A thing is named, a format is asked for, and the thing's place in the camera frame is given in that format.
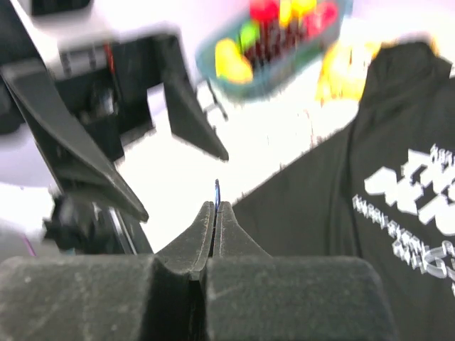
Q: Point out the yellow chips bag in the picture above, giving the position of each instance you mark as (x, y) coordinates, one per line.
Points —
(344, 70)

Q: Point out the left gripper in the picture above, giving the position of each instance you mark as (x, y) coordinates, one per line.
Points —
(105, 86)

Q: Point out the green lime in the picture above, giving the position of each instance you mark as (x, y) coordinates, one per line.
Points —
(248, 35)

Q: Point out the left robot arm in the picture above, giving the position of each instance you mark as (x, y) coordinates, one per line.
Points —
(73, 223)

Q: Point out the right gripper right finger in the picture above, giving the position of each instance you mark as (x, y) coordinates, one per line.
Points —
(251, 295)

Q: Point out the teal plastic fruit basket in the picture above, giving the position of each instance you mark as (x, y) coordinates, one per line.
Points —
(274, 74)

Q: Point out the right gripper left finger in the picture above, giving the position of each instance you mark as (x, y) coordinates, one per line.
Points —
(147, 297)

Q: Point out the orange fruit top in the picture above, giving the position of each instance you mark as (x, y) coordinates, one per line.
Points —
(294, 9)

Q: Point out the black printed t-shirt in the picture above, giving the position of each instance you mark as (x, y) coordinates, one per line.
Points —
(381, 189)

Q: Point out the purple grapes bunch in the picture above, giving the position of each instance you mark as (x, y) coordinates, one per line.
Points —
(275, 42)

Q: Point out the yellow lemon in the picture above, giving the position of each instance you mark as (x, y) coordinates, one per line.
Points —
(230, 63)

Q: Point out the round silver brooch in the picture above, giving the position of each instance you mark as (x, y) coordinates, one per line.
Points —
(217, 194)

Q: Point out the red dragon fruit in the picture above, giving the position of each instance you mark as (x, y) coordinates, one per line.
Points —
(323, 15)

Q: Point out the red apple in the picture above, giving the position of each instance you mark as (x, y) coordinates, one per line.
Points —
(264, 10)

